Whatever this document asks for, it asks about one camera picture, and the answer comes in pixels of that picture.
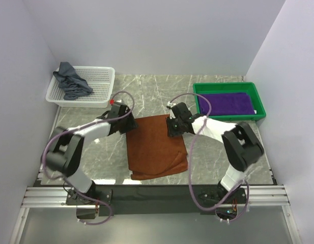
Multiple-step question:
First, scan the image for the orange brown towel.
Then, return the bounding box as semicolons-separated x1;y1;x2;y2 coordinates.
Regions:
126;114;188;180

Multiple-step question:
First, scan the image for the purple towel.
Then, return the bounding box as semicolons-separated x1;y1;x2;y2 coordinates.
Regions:
202;93;255;116

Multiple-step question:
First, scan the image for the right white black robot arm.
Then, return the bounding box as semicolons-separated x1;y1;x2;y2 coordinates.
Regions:
166;102;264;203

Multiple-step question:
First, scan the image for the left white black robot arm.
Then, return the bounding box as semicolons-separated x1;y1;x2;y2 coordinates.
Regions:
42;101;138;204

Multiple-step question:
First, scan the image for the white plastic basket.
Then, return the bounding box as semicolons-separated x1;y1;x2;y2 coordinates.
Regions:
45;66;116;108

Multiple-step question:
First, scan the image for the grey towel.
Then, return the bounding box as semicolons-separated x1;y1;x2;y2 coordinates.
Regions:
53;62;93;101

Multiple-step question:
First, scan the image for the green plastic tray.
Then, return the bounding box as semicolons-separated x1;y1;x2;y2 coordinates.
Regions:
193;82;266;121

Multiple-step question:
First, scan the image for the black base beam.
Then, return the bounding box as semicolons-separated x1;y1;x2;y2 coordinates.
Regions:
89;185;225;215

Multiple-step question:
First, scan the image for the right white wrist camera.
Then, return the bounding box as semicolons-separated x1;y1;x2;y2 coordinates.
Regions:
166;102;176;119

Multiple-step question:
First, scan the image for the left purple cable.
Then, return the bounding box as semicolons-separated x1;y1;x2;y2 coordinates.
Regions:
41;90;136;226

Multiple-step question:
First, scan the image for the purple cable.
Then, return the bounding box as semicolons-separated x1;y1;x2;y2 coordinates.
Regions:
168;93;251;226
41;90;136;226

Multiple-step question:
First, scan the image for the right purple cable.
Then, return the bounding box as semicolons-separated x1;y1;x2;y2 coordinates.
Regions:
168;93;251;226

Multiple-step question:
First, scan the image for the aluminium frame rail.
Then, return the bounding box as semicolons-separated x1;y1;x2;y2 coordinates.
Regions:
9;185;302;243

